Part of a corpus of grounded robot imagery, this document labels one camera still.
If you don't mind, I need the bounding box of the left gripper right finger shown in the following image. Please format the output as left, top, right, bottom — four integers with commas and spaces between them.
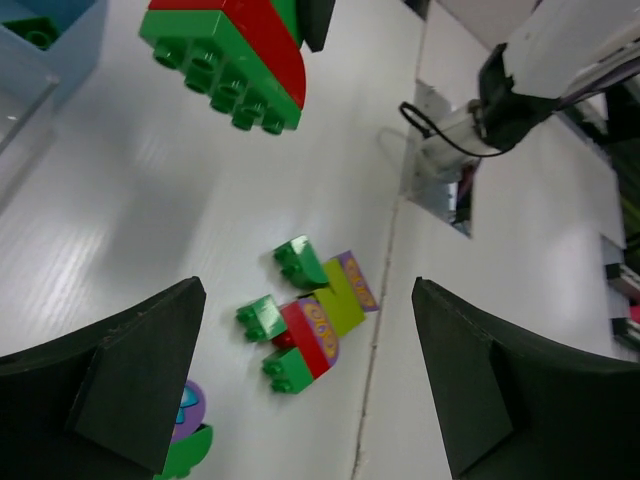
412, 278, 639, 479

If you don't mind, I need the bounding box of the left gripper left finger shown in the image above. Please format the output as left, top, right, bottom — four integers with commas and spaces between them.
1, 277, 206, 479

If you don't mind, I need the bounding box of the lime purple lego stack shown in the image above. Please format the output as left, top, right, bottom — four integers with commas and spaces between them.
235, 235, 379, 394

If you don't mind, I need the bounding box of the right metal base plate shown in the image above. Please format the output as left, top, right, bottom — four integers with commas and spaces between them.
401, 80, 480, 237

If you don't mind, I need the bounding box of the dark green square lego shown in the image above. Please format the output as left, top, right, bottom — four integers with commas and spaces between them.
2, 16, 60, 51

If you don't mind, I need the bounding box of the clear transparent container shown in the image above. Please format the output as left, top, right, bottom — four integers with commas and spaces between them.
1, 74, 58, 204

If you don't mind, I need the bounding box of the red lime green lego stack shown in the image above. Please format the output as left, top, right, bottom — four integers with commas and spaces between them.
139, 1, 306, 135

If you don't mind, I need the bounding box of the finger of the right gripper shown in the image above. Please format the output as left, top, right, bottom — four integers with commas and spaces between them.
297, 0, 335, 53

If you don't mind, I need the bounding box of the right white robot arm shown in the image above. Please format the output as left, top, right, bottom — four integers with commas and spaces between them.
399, 1, 639, 177

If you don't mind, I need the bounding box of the purple flower lego stack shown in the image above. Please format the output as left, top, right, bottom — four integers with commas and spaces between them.
154, 380, 214, 479

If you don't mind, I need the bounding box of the blue container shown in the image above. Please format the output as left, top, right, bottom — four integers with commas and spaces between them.
1, 0, 109, 110

